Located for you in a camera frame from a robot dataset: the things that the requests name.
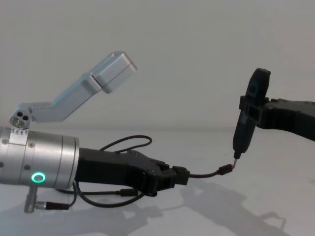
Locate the black corded tool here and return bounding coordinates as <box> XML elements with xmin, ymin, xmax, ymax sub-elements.
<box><xmin>188</xmin><ymin>68</ymin><xmax>272</xmax><ymax>179</ymax></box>

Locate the white table cloth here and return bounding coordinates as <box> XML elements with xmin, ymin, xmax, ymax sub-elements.
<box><xmin>0</xmin><ymin>126</ymin><xmax>315</xmax><ymax>236</ymax></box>

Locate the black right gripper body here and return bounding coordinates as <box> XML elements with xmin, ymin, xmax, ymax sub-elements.
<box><xmin>260</xmin><ymin>98</ymin><xmax>315</xmax><ymax>143</ymax></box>

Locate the thin dark gripper cable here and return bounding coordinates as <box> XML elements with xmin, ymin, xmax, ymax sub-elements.
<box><xmin>66</xmin><ymin>134</ymin><xmax>153</xmax><ymax>210</ymax></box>

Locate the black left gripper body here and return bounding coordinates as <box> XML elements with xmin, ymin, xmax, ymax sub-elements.
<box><xmin>73</xmin><ymin>147</ymin><xmax>151</xmax><ymax>196</ymax></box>

